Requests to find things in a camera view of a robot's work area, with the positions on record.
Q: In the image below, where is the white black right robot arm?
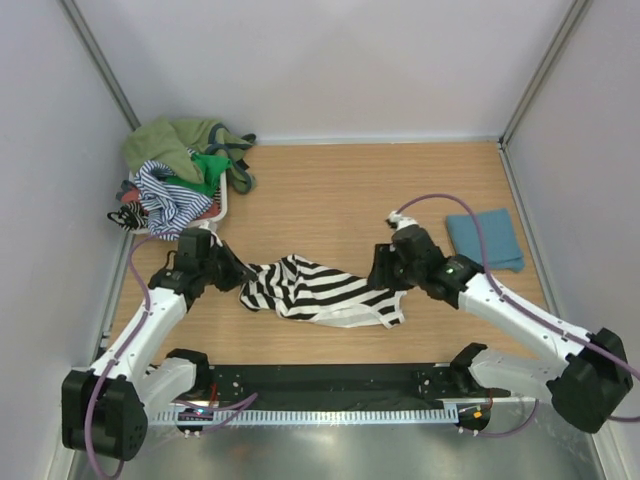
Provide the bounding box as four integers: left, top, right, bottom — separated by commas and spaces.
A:
368, 216, 633, 433

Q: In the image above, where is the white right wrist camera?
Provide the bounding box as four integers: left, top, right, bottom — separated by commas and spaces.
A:
385, 211, 418, 232

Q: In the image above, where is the zebra print tank top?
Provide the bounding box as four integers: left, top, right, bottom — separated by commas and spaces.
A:
106, 202, 148, 231

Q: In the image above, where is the blue white striped tank top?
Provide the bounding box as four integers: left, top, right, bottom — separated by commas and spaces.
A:
133, 160, 213, 241

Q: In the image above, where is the olive green tank top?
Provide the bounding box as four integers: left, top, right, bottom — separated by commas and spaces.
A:
122, 117, 256, 194

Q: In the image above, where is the aluminium frame rail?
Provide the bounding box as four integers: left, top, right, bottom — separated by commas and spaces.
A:
429, 363, 535, 403

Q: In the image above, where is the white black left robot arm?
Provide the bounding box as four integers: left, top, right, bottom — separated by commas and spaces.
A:
61, 228, 255, 461

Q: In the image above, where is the perforated cable duct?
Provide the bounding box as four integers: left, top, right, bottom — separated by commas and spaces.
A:
149, 405, 459, 427

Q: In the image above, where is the red tank top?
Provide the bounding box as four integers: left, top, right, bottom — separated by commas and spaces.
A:
116, 180, 139, 204

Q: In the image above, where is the black white striped tank top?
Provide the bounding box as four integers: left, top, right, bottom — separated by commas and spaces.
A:
239, 254, 405, 329

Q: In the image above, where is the bright green tank top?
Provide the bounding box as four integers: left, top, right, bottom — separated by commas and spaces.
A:
165, 153, 231, 197

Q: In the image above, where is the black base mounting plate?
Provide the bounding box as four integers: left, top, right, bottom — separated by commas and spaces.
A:
169, 362, 513, 404

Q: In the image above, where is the white laundry basket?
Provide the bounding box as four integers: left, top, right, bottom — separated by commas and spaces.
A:
128, 170, 232, 236

